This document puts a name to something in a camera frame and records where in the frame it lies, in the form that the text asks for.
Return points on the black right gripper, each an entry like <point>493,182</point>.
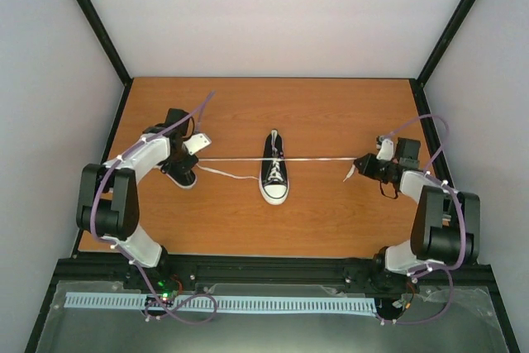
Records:
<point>366,169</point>

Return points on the black corner frame post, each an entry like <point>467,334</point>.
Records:
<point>453,25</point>
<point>92,17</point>

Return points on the black right corner frame post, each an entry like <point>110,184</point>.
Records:
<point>453,25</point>

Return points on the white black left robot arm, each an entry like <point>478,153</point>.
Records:
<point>108,204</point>

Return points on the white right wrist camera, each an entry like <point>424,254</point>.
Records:
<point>385,147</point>

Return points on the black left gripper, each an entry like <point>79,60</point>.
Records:
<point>183,168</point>

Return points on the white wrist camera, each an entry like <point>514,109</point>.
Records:
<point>385,147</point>
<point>196,143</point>

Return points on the black canvas sneaker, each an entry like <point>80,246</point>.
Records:
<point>273,179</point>
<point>180,173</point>

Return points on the light blue slotted cable duct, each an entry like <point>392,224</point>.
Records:
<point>223,304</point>

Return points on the white shoelace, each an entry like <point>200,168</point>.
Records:
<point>286,159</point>

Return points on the black aluminium frame rail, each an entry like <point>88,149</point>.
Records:
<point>192,269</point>

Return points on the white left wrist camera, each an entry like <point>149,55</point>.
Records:
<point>196,143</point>

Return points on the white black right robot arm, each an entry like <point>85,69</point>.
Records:
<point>446,227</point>

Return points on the black left corner frame post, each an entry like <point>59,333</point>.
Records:
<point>92,17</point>

